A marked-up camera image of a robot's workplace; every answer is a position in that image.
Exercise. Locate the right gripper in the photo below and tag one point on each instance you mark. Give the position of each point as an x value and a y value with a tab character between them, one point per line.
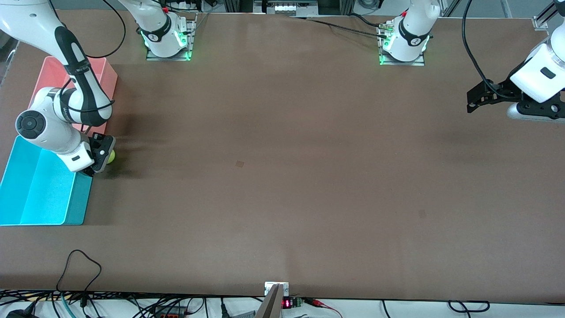
88	171

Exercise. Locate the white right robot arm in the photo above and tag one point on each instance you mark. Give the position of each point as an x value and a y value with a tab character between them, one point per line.
44	128

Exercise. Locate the pink plastic bin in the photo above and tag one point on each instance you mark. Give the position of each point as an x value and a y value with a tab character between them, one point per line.
106	79

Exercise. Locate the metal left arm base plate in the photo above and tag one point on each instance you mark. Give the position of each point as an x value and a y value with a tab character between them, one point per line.
404	63

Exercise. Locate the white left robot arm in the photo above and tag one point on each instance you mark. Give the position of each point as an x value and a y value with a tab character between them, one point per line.
412	31

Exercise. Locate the yellow tennis ball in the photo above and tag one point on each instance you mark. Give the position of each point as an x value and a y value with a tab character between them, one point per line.
111	157

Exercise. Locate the aluminium corner extrusion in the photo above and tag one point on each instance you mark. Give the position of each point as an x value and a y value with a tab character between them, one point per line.
547	15

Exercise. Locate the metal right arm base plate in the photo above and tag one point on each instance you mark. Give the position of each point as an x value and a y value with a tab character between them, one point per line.
189	44

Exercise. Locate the red power strip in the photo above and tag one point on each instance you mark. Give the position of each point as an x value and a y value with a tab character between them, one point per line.
170	315

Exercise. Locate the grey metal camera mount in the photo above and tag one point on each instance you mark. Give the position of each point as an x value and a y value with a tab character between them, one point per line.
274	300

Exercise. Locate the black power plug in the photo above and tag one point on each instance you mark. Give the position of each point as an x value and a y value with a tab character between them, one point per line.
22	312

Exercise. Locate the blue plastic bin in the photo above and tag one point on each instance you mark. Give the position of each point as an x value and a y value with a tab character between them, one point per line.
39	194

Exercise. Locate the aluminium frame with light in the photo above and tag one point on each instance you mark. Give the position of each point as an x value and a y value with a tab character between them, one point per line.
287	8

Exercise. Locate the red digit display module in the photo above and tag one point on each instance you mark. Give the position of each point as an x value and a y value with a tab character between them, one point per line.
289	303

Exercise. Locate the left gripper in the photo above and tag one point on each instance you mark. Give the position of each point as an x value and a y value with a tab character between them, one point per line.
502	89

